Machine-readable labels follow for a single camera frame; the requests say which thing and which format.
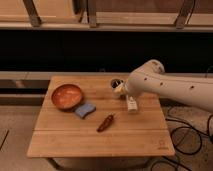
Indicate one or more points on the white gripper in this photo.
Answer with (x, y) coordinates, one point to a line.
(120, 91)

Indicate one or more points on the clear plastic bottle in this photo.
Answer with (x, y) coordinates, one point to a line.
(131, 104)

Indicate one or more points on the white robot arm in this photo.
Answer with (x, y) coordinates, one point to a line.
(151, 78)

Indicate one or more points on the orange ceramic bowl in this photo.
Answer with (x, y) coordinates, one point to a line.
(67, 96)

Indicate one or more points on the red chili pepper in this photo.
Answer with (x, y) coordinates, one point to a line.
(106, 123)

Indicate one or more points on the blue sponge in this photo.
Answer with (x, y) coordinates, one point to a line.
(83, 110)

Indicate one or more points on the wooden table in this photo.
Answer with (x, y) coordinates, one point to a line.
(63, 134)

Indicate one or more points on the wooden shelf rail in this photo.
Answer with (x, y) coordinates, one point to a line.
(108, 15)

